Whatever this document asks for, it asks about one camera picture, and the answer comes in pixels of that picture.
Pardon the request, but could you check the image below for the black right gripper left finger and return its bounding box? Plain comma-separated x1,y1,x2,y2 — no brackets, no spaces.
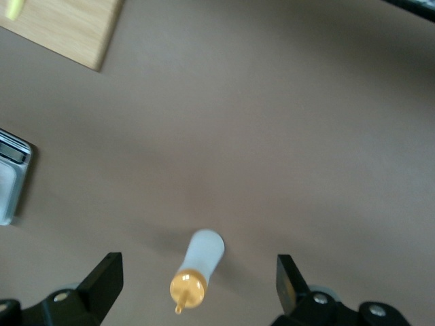
0,251,124,326

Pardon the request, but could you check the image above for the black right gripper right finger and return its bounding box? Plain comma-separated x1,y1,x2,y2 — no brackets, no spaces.
275,253,408,326

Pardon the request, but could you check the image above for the translucent sauce bottle orange cap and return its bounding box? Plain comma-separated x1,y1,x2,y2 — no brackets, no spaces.
169,229,226,315

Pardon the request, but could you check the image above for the silver digital kitchen scale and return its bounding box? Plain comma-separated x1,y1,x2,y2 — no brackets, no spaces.
0,128,35,227

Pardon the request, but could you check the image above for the wooden cutting board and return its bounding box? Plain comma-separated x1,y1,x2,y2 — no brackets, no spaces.
0,0,125,73

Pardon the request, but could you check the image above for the yellow plastic knife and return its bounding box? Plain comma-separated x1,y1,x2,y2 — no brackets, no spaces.
6,0,25,20

